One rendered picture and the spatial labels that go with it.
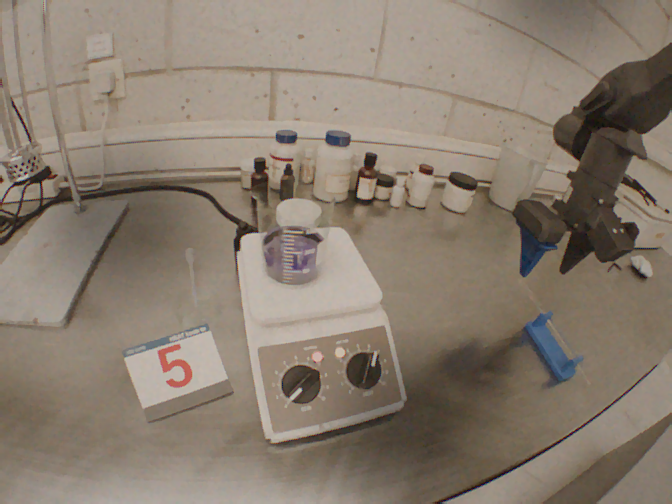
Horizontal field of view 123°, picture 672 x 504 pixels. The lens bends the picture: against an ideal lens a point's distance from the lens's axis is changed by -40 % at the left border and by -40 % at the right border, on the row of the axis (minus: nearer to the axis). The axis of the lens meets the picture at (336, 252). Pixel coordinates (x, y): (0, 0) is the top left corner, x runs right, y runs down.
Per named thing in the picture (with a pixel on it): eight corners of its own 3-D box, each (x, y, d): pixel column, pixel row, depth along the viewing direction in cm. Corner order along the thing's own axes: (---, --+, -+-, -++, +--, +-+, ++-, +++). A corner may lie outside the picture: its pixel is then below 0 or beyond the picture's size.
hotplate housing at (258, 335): (401, 413, 27) (430, 374, 22) (267, 448, 22) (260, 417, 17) (332, 267, 43) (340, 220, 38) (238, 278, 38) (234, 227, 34)
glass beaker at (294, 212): (319, 249, 32) (328, 175, 27) (332, 293, 27) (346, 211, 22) (252, 251, 30) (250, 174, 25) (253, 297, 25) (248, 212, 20)
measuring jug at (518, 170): (535, 228, 64) (561, 174, 55) (490, 213, 66) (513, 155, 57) (518, 198, 78) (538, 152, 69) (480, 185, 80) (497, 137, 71)
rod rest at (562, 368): (572, 376, 31) (589, 361, 29) (558, 382, 30) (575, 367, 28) (538, 322, 38) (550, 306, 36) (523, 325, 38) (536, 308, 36)
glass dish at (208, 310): (217, 335, 31) (214, 323, 30) (171, 331, 30) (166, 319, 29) (226, 299, 35) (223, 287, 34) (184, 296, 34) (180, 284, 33)
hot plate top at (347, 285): (385, 306, 27) (387, 299, 27) (251, 327, 23) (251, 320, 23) (342, 232, 36) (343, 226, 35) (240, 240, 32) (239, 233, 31)
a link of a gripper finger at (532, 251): (514, 217, 33) (544, 248, 28) (533, 219, 33) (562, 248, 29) (492, 261, 37) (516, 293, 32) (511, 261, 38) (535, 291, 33)
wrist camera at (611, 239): (588, 190, 26) (630, 226, 21) (617, 195, 27) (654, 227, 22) (566, 233, 30) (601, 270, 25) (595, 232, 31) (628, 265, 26)
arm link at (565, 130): (662, 104, 18) (606, 87, 28) (614, 75, 19) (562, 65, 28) (626, 191, 25) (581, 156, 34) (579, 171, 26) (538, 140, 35)
